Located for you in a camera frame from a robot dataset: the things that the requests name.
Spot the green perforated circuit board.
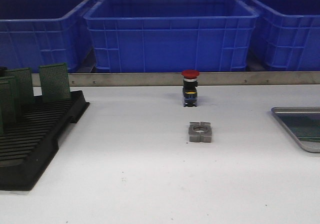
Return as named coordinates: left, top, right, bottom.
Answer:
left=276, top=113, right=320, bottom=134
left=292, top=127, right=320, bottom=142

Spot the rear right green circuit board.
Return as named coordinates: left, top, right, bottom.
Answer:
left=39, top=63, right=71, bottom=103

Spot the black slotted board rack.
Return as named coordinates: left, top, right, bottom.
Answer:
left=0, top=90, right=89, bottom=191

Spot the silver metal tray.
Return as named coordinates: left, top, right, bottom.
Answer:
left=271, top=107, right=320, bottom=153

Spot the red emergency stop button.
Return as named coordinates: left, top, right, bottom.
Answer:
left=181, top=69, right=200, bottom=107

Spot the grey metal clamp block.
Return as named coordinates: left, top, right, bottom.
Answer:
left=188, top=122, right=212, bottom=143

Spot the centre blue plastic crate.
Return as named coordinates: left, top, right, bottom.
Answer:
left=84, top=0, right=258, bottom=73

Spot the right front blue crate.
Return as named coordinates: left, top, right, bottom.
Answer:
left=246, top=0, right=320, bottom=71

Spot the left front blue crate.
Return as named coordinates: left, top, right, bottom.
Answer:
left=0, top=0, right=94, bottom=73

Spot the steel table edge rail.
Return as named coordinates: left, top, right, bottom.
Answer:
left=31, top=71, right=320, bottom=87

